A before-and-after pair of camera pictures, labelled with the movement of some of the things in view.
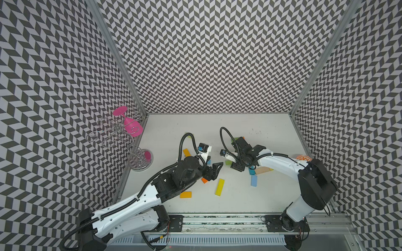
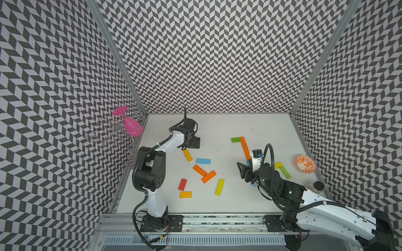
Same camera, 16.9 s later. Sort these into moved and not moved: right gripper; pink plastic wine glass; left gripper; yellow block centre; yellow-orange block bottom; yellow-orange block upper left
Moved: right gripper; left gripper
Not moved: pink plastic wine glass; yellow block centre; yellow-orange block upper left; yellow-orange block bottom
